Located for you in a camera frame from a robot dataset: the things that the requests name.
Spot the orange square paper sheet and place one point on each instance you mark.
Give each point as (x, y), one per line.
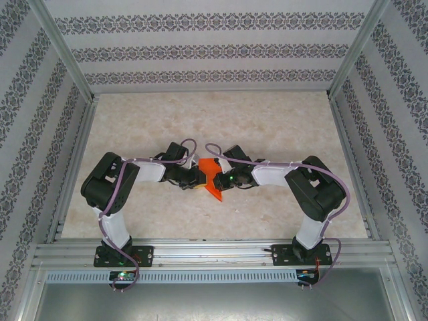
(216, 193)

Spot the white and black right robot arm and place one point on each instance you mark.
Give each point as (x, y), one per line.
(309, 234)

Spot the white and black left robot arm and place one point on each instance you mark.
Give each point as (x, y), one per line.
(115, 230)

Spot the grey metal sheet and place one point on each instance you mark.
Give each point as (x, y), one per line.
(214, 304)

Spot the control board with green light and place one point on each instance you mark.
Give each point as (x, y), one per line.
(122, 275)

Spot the small control board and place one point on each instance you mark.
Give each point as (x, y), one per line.
(306, 275)

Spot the aluminium mounting rail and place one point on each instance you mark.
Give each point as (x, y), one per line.
(214, 254)

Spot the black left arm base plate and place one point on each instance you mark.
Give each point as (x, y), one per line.
(145, 255)

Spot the aluminium back rail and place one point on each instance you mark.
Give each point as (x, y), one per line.
(214, 91)

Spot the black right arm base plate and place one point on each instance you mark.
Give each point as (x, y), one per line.
(281, 255)

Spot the aluminium side rail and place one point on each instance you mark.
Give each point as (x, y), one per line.
(74, 167)
(352, 167)

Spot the aluminium frame post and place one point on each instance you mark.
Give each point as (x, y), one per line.
(354, 50)
(63, 50)

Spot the aluminium lower frame bar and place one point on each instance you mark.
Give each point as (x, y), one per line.
(28, 294)
(401, 294)

